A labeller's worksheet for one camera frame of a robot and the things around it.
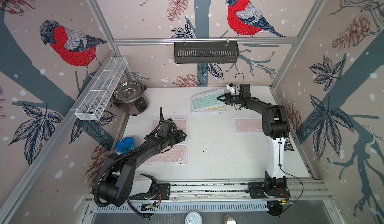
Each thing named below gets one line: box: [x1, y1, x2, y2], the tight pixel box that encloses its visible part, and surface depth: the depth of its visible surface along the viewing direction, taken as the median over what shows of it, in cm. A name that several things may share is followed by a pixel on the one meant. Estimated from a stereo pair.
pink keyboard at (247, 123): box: [233, 114, 263, 134], surface depth 100 cm
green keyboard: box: [191, 88, 226, 115], surface depth 106 cm
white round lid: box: [184, 211, 203, 224], surface depth 63 cm
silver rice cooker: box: [111, 81, 149, 116], surface depth 100 cm
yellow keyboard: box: [191, 104, 226, 115], surface depth 106 cm
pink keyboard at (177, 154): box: [144, 139, 188, 166], surface depth 86 cm
